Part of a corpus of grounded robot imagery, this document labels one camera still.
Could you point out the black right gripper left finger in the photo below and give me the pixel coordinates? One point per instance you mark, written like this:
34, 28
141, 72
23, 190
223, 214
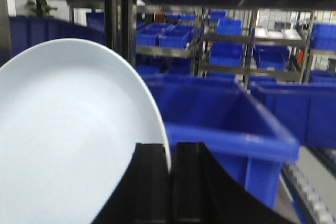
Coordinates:
142, 195

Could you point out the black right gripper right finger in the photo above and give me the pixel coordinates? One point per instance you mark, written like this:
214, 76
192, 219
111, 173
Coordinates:
204, 192

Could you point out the light blue round plate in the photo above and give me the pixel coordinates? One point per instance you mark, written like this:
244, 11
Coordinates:
72, 113

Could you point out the large blue bin near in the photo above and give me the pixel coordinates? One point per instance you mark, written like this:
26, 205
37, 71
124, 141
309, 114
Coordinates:
245, 138

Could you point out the blue bin at right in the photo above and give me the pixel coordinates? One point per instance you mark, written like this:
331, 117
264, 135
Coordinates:
306, 109

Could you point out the blue bin on middle rack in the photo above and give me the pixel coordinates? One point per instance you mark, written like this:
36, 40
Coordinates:
226, 54

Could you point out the blue bin on background rack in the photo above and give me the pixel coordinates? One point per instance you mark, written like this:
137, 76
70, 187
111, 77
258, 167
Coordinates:
178, 37

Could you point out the green potted plant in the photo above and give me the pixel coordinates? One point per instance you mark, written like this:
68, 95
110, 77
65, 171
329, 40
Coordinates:
40, 8

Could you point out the roller conveyor rail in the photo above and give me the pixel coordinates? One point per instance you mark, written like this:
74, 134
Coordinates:
311, 184

